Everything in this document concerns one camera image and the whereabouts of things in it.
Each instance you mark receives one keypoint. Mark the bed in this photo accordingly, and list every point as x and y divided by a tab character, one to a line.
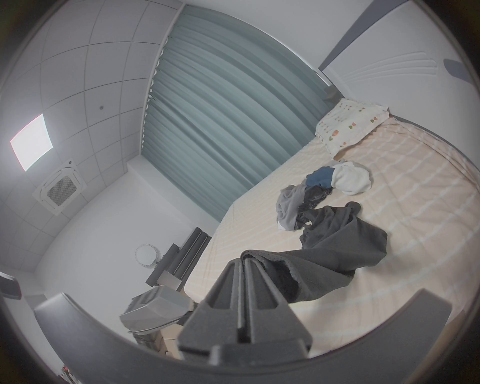
393	232

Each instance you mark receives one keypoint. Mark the ceiling air conditioner vent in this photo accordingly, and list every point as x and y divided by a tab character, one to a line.
60	187

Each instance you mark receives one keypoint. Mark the ceiling light panel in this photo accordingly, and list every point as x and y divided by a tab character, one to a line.
32	142

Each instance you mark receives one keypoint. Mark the grey bedside table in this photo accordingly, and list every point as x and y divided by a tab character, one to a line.
330	93

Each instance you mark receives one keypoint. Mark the blue-green curtain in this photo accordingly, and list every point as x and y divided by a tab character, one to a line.
225	112

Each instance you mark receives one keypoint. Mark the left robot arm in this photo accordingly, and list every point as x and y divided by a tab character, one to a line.
165	303

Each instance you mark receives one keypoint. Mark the white printed pillow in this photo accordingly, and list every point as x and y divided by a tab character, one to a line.
348	120

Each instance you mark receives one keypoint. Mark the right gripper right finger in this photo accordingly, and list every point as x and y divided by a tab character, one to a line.
285	326

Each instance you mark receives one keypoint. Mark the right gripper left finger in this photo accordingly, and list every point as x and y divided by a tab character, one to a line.
210	322

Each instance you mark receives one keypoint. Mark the pile of clothes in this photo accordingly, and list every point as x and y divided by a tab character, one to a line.
352	180

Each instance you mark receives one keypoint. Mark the black chest of drawers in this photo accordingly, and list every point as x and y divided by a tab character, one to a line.
183	255

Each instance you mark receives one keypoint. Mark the black T-shirt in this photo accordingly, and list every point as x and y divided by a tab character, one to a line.
330	247

